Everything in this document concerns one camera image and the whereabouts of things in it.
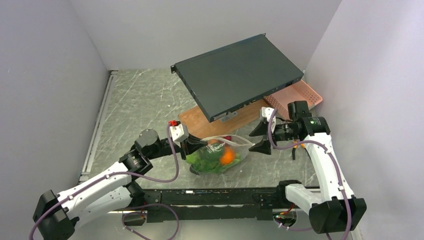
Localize clear zip top bag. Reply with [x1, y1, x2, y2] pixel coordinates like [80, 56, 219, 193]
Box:
[185, 134, 254, 175]

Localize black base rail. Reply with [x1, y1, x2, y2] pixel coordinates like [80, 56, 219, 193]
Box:
[123, 186, 297, 223]

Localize brown wooden board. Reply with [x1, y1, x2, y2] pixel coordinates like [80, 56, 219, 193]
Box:
[178, 99, 270, 139]

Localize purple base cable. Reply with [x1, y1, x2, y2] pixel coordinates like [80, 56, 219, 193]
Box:
[121, 203, 180, 240]

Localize orange fake fruit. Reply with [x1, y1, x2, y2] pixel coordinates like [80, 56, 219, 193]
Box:
[219, 146, 237, 165]

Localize pink perforated plastic tray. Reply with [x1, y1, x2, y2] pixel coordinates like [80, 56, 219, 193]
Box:
[264, 80, 323, 120]

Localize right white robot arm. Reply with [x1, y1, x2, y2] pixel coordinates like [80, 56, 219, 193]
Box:
[249, 100, 367, 240]

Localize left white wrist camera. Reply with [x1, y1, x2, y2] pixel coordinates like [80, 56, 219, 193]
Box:
[168, 120, 190, 143]

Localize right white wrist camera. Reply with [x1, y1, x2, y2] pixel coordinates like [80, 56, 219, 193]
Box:
[259, 106, 276, 124]

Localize dark rack server chassis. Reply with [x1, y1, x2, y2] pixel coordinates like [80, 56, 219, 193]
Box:
[170, 33, 304, 123]

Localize green fake lettuce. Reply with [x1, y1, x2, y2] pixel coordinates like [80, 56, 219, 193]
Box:
[185, 142, 242, 175]

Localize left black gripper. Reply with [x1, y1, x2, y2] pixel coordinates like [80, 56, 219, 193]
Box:
[147, 133, 208, 160]

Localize orange handled pliers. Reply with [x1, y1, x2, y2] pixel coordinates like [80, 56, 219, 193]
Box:
[291, 143, 306, 161]

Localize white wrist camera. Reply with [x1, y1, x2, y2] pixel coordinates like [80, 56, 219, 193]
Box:
[259, 106, 276, 124]
[168, 120, 190, 143]

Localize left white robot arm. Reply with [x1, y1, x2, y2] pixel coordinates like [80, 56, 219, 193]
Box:
[28, 123, 207, 240]

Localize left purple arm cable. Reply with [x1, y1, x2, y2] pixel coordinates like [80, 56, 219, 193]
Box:
[28, 123, 180, 240]

